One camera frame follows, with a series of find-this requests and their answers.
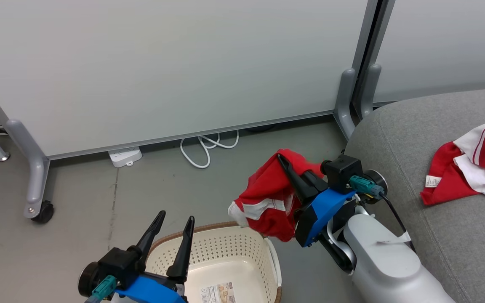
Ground grey partition leg with caster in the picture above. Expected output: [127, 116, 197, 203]
[6, 119, 51, 219]

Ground right black cable teal plug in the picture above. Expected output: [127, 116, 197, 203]
[349, 175, 416, 253]

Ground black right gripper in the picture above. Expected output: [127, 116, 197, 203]
[277, 154, 389, 209]

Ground black cable teal plug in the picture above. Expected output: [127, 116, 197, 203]
[349, 175, 416, 253]
[85, 276, 119, 303]

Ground red shorts with white band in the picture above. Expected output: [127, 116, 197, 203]
[228, 149, 325, 243]

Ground cream perforated laundry basket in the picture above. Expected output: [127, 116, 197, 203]
[144, 222, 282, 303]

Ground left black cable teal plug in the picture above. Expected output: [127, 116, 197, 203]
[85, 276, 119, 303]

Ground white power strip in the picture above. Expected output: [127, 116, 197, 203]
[108, 146, 143, 168]

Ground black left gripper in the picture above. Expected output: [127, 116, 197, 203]
[78, 210, 195, 298]

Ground paper label sticker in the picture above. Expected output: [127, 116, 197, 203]
[200, 283, 237, 303]

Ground black caster wheel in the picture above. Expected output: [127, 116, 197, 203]
[31, 201, 54, 224]

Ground large white partition panel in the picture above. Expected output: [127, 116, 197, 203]
[0, 0, 373, 161]

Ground looped white power cable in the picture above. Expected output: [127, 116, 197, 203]
[180, 130, 240, 169]

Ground red white striped jersey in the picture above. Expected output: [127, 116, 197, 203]
[420, 113, 485, 206]

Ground grey fabric sofa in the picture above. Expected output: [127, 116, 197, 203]
[344, 86, 485, 303]

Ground narrow white partition panel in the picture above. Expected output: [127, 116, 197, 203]
[369, 0, 485, 104]

